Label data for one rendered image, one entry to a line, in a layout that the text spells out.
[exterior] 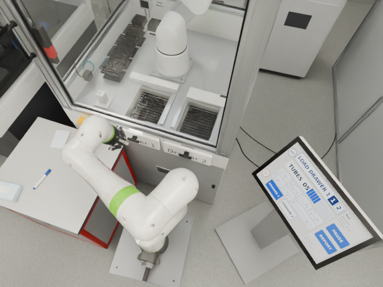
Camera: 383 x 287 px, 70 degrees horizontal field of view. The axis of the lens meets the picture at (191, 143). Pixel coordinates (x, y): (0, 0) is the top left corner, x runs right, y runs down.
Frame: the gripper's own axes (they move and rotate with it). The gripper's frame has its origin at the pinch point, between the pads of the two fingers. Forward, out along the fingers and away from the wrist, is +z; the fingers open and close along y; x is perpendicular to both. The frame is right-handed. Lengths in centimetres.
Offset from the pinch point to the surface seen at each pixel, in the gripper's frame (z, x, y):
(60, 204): 10, -26, 43
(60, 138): 22, -48, 8
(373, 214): 64, 161, -8
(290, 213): -3, 90, 9
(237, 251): 85, 83, 50
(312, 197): -10, 95, -1
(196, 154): 12.7, 37.3, -6.3
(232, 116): -26, 51, -23
